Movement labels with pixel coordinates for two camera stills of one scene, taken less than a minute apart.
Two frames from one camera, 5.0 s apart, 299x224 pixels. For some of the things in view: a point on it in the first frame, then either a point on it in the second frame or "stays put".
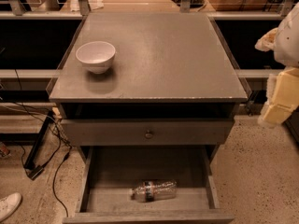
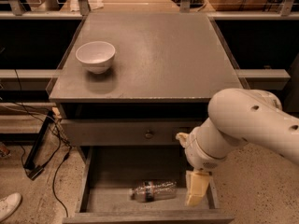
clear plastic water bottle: x=154 y=189 stays put
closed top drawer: x=141 y=133 stays put
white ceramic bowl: x=95 y=55 stays put
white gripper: x=290 y=42 to x=199 y=154
